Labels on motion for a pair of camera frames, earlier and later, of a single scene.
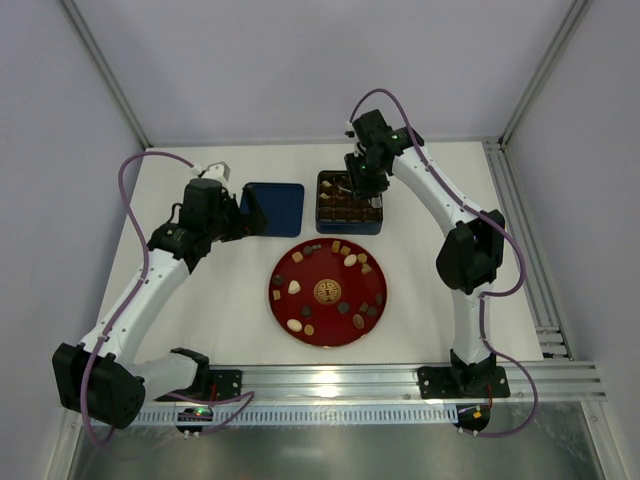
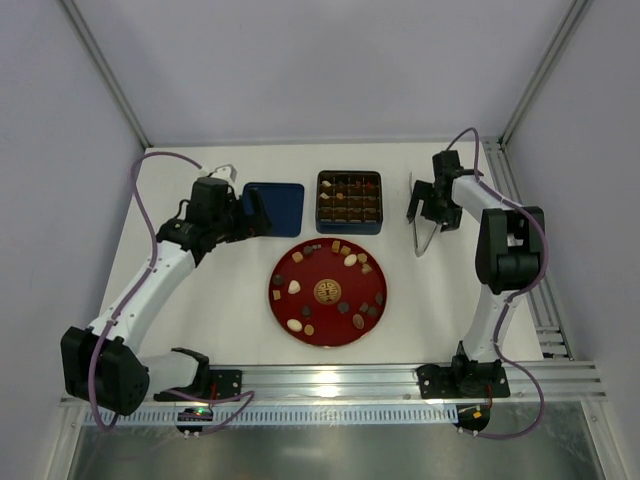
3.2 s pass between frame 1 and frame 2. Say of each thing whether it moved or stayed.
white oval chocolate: stayed
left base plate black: stayed
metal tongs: moved
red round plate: stayed
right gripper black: moved
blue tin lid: stayed
